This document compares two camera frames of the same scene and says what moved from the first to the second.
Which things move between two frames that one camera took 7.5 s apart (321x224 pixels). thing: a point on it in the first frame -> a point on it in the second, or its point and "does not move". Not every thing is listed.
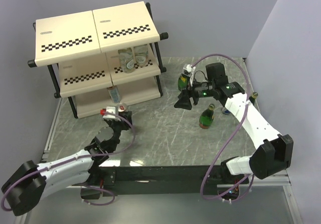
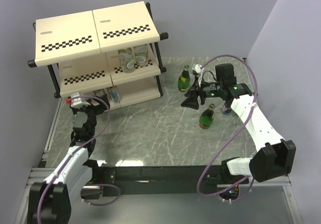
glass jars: x=127 y=60 does not move
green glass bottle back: x=182 y=82 does not move
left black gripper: x=125 y=124 -> x=100 y=108
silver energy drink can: x=122 y=107 -> x=99 y=93
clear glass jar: x=141 y=55 does not move
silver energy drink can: x=114 y=93 does not move
